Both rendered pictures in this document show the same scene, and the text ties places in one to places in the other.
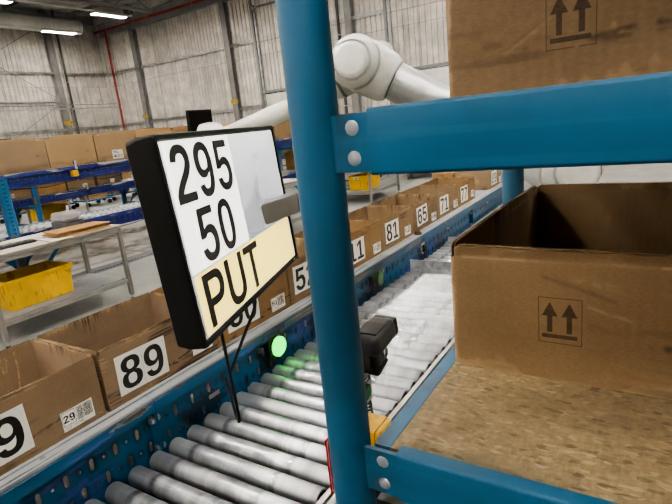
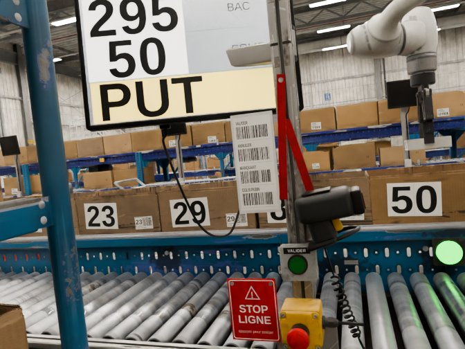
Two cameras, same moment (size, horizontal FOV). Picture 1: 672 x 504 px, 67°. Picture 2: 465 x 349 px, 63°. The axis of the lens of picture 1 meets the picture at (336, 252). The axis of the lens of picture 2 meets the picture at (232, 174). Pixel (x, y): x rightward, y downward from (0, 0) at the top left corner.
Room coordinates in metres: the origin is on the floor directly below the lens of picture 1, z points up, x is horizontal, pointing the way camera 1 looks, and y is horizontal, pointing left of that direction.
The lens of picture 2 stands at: (0.74, -0.68, 1.17)
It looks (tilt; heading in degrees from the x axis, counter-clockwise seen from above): 3 degrees down; 75
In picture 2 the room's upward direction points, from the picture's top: 6 degrees counter-clockwise
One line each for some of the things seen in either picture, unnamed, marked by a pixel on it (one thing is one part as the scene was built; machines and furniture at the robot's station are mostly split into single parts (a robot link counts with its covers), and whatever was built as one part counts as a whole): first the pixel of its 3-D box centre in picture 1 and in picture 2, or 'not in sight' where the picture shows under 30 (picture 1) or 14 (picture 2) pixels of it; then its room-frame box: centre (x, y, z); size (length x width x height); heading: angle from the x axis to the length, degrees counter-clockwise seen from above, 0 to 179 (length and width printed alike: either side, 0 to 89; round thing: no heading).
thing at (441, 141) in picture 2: not in sight; (427, 143); (1.71, 0.36, 1.14); 0.13 x 0.07 x 0.04; 147
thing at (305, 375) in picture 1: (335, 384); (464, 314); (1.49, 0.05, 0.72); 0.52 x 0.05 x 0.05; 57
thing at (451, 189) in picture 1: (427, 201); not in sight; (3.40, -0.66, 0.96); 0.39 x 0.29 x 0.17; 146
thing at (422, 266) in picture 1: (452, 270); not in sight; (2.44, -0.58, 0.76); 0.46 x 0.01 x 0.09; 57
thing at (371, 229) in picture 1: (337, 245); not in sight; (2.40, -0.01, 0.96); 0.39 x 0.29 x 0.17; 147
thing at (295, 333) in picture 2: not in sight; (299, 336); (0.99, -0.08, 0.84); 0.04 x 0.04 x 0.04; 57
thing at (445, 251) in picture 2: (279, 346); (449, 253); (1.64, 0.23, 0.81); 0.07 x 0.01 x 0.07; 147
